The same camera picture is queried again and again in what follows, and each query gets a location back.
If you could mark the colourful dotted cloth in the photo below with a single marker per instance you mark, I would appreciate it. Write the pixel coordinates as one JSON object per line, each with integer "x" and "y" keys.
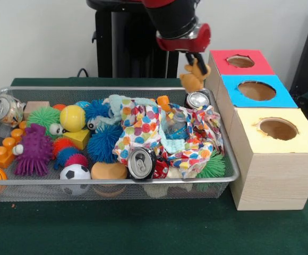
{"x": 143, "y": 125}

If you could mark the wooden box with three holes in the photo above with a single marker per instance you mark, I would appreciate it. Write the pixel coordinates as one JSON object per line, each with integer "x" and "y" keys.
{"x": 276, "y": 180}

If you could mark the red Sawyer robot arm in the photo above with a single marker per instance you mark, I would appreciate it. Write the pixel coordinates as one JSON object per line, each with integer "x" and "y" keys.
{"x": 170, "y": 16}

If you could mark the blue spiky ball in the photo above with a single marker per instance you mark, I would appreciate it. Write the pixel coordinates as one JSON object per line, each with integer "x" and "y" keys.
{"x": 104, "y": 143}

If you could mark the yellow tennis ball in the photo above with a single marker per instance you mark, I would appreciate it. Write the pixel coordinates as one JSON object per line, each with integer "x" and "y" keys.
{"x": 73, "y": 117}

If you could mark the green spiky ball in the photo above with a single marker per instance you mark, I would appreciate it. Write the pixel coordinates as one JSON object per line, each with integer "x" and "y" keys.
{"x": 42, "y": 117}

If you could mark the mint green knitted cloth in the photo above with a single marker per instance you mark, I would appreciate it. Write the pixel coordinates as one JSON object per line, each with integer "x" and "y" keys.
{"x": 114, "y": 102}

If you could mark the small soccer ball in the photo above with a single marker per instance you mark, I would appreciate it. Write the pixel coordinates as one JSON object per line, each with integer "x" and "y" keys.
{"x": 75, "y": 172}

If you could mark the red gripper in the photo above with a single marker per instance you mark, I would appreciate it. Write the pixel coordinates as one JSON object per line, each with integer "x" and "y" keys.
{"x": 186, "y": 45}

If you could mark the orange foam cylinder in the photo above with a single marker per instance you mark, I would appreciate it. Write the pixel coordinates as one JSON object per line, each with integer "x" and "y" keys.
{"x": 109, "y": 171}

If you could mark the purple spiky toy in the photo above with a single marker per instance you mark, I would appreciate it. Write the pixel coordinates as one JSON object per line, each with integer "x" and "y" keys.
{"x": 34, "y": 151}

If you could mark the silver drink can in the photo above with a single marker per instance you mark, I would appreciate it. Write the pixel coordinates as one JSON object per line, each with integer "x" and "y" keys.
{"x": 139, "y": 163}

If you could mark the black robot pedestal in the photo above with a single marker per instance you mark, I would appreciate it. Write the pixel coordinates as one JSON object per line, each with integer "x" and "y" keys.
{"x": 103, "y": 40}

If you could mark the shallow metal mesh bin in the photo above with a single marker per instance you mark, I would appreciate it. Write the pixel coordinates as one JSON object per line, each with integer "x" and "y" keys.
{"x": 37, "y": 182}

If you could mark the brown teddy bear plush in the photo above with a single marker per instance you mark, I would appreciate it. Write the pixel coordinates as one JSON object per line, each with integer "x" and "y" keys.
{"x": 192, "y": 81}

